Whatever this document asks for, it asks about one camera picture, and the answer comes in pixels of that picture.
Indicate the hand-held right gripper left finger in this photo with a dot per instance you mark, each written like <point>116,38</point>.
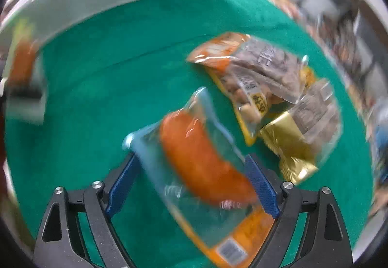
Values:
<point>122,183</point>

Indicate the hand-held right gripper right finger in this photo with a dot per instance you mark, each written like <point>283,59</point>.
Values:
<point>262,186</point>

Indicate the plain orange snack packet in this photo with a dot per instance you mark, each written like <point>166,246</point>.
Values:
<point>24,58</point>

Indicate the clear sausage packet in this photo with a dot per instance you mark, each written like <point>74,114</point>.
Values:
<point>197,149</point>

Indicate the yellow-edged clear peanut packet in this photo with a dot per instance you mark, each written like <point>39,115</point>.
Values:
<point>245,110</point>

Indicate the gold snack packet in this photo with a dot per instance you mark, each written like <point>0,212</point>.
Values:
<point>288,140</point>

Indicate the orange packet with grey label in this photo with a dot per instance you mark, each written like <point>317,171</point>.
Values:
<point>266,58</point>

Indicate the grey pillow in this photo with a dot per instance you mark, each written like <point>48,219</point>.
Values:
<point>327,4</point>

